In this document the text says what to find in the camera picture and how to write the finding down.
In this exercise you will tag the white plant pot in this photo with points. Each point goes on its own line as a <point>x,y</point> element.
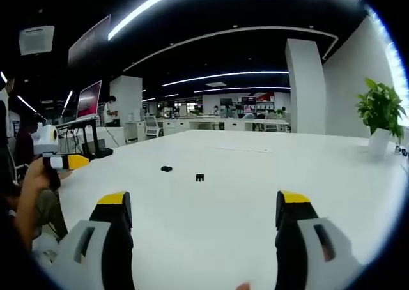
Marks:
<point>379,143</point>

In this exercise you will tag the black plastic buckle socket part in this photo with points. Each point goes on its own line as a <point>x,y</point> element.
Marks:
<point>166,168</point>

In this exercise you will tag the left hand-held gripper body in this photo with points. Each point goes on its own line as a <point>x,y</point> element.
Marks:
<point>47,140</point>

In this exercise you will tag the black plastic buckle pronged part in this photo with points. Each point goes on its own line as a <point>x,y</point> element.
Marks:
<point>200,177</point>

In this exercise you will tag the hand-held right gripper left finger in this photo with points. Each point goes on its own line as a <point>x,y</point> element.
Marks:
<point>96,239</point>

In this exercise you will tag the white ceiling air conditioner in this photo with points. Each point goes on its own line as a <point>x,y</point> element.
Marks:
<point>35,40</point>

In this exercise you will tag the person's right hand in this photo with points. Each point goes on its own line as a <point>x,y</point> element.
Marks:
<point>243,286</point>

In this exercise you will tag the white counter row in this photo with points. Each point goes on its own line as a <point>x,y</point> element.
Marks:
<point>223,124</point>

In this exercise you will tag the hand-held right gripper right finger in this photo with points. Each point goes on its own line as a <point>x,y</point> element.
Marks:
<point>306,239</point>

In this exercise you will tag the green potted plant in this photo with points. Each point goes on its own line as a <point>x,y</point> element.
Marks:
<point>380,106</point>

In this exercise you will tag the person's trouser leg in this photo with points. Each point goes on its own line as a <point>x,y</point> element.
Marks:
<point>51,211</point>

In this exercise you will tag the white kiosk machine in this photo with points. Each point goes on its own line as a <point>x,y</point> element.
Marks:
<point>152,126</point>

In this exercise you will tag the pink display screen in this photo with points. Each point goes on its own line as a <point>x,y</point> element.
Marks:
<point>89,100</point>

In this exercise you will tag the person's left hand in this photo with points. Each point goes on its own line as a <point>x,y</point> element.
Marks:
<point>36,176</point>

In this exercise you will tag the dark hanging ceiling panel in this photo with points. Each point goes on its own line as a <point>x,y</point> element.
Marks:
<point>89,42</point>

